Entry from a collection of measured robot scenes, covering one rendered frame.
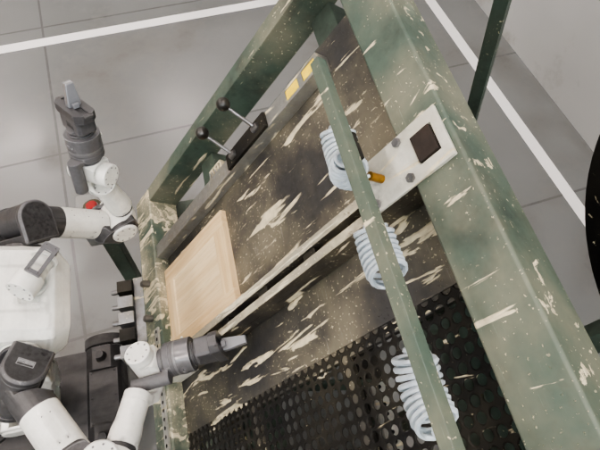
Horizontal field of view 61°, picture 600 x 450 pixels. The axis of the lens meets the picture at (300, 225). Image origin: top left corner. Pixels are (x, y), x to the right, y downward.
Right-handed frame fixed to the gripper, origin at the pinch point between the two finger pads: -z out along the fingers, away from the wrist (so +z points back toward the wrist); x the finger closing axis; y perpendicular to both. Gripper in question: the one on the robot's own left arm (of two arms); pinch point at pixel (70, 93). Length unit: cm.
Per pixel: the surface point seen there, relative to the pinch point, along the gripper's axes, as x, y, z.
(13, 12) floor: -292, -93, 94
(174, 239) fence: 5, -19, 60
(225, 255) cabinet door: 34, -17, 43
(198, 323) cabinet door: 34, -5, 64
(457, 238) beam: 95, -12, -13
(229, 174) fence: 22.1, -29.6, 27.3
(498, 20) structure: 54, -108, -8
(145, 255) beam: -9, -14, 75
